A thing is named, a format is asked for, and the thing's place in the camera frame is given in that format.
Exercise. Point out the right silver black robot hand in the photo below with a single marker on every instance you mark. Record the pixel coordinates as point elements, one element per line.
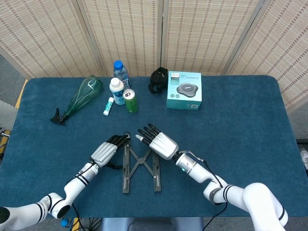
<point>163,144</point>

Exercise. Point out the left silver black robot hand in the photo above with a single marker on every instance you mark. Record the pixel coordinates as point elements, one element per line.
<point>103,154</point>

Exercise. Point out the black folding laptop stand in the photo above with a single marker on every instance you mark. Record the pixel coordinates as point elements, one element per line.
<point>126,173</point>

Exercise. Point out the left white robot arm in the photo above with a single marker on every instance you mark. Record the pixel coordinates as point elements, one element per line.
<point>74,185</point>

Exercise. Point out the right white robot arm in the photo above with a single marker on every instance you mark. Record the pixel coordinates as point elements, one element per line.
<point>197,170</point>

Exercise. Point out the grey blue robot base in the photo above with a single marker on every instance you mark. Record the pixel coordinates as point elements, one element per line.
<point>144,225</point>

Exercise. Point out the small white green tube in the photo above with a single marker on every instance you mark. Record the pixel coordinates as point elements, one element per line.
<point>108,106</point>

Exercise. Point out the teal product box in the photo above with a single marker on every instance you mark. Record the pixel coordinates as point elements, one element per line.
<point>185,101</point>

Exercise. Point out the green drink can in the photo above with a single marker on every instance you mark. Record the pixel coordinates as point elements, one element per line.
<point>131,103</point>

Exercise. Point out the white yogurt drink bottle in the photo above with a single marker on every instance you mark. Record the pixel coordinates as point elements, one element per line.
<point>118,93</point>

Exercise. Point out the green plastic spray bottle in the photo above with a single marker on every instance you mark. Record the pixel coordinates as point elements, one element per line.
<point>89,89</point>

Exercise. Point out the blue felt table cover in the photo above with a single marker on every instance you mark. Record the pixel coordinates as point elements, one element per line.
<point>240,132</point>

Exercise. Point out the small blue ball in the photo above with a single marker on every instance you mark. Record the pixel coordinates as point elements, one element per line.
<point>64,222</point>

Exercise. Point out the clear water bottle blue cap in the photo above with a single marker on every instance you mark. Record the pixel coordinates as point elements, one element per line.
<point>120,72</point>

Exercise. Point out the woven bamboo folding screen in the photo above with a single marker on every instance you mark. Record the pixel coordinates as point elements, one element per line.
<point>120,36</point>

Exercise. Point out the white shoe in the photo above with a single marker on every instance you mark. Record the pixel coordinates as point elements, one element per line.
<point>305,158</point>

